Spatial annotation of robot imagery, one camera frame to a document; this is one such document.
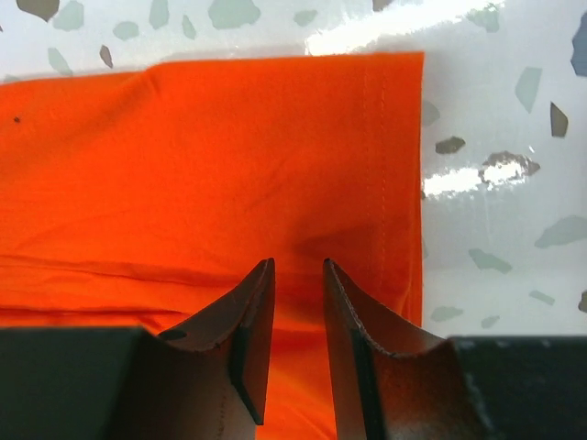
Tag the orange t shirt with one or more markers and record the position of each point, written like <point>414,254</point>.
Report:
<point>138,198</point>

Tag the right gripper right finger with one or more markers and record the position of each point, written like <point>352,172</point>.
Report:
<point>393,380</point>

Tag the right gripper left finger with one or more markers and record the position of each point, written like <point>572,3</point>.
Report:
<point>205,378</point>

